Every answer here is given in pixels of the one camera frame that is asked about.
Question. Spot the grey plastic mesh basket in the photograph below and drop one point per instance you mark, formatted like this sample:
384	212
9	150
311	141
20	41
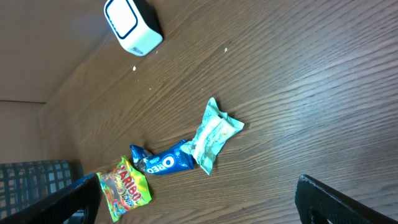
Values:
25	183

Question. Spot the mint green wipes pack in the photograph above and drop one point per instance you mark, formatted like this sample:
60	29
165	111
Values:
215	129

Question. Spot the blue Oreo cookie pack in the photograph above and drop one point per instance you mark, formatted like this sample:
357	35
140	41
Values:
167	162

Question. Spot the green Haribo candy bag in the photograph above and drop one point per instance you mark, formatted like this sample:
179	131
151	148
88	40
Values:
125	188

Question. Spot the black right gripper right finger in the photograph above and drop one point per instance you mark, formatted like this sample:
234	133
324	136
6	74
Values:
318	203

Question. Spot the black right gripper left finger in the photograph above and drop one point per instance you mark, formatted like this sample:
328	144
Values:
79	201

